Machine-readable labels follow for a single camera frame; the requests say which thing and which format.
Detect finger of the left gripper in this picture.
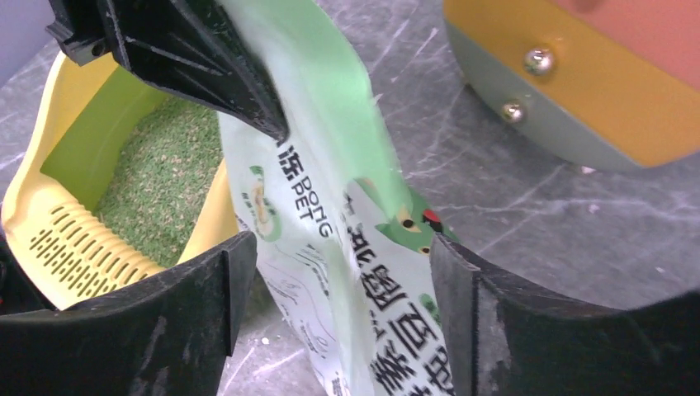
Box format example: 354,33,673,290
46,0,289,144

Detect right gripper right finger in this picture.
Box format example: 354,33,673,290
429,234,699,395

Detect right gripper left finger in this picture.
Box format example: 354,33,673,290
1,232,257,395

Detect green cat litter bag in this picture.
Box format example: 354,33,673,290
219,1,454,395

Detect round cream drawer cabinet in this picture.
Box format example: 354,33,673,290
442,1,699,171

